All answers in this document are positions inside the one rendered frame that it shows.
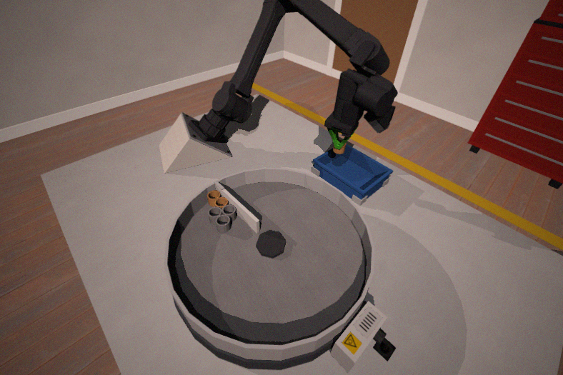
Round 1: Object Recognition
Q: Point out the grey metal bushing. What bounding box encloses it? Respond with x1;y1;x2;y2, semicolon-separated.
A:
222;204;236;222
216;214;231;233
208;206;222;224

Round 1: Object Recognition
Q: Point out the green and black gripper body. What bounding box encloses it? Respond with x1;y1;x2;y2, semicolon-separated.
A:
324;96;359;138

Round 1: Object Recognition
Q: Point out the bronze bushing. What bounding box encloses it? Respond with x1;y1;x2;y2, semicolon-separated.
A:
333;143;346;154
207;190;221;206
214;197;228;210

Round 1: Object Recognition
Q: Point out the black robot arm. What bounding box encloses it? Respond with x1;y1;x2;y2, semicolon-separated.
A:
189;0;398;143

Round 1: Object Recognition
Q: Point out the blue crate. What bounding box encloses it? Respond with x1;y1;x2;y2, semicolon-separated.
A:
313;144;393;206

